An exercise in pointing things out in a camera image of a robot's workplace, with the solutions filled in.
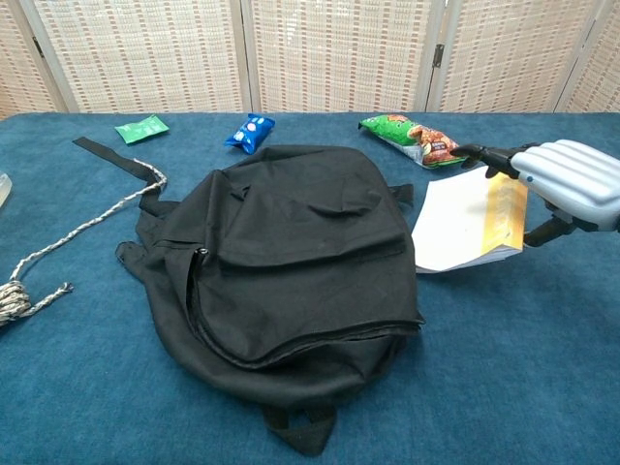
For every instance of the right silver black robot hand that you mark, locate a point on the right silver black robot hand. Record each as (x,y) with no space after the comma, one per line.
(571,179)

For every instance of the green sachet packet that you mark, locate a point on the green sachet packet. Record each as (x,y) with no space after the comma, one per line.
(142,129)

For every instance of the blue felt table cover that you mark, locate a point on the blue felt table cover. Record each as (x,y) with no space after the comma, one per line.
(508,339)

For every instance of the blue cookie packet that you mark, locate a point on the blue cookie packet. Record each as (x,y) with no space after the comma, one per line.
(249,133)

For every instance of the white and yellow book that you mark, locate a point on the white and yellow book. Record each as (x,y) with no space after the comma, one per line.
(455,223)

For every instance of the green orange snack bag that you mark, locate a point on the green orange snack bag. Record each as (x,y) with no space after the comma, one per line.
(402,133)

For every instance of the woven folding screen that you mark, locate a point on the woven folding screen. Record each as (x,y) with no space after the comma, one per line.
(334,58)

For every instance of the black fabric backpack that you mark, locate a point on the black fabric backpack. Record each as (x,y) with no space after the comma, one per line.
(300,252)

